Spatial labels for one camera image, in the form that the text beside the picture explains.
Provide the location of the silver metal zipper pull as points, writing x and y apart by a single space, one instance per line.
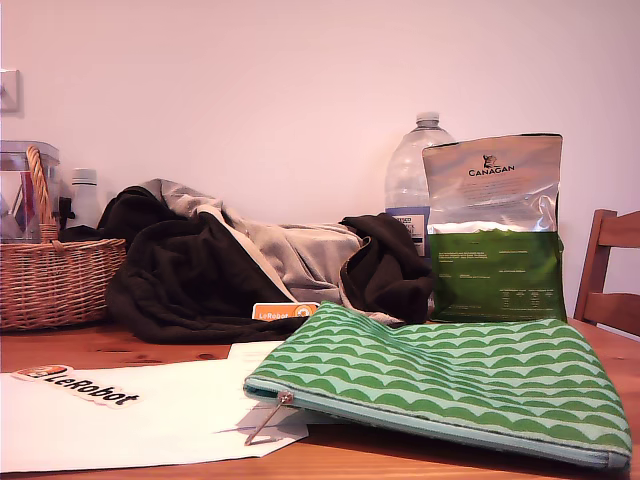
285 398

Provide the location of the green wave-patterned zip bag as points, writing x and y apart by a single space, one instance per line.
450 370

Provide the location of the orange LeRobot sticker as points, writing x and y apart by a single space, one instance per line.
275 312

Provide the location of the large clear water bottle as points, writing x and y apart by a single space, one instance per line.
407 170

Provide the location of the printed white paper sheet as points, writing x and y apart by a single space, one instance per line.
250 351

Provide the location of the dark brown grey-lined jacket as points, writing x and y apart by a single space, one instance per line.
190 280

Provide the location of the silver green Canagan pouch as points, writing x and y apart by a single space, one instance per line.
492 260

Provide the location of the white bottle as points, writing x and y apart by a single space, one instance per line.
84 200

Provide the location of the woven wicker basket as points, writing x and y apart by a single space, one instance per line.
60 280

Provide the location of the black-lettered LeRobot sticker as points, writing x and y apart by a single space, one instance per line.
90 390

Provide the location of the wooden chair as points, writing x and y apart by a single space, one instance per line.
600 235

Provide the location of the clear plastic container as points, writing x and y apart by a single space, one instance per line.
15 170

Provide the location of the white wall plate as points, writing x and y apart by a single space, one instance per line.
10 95

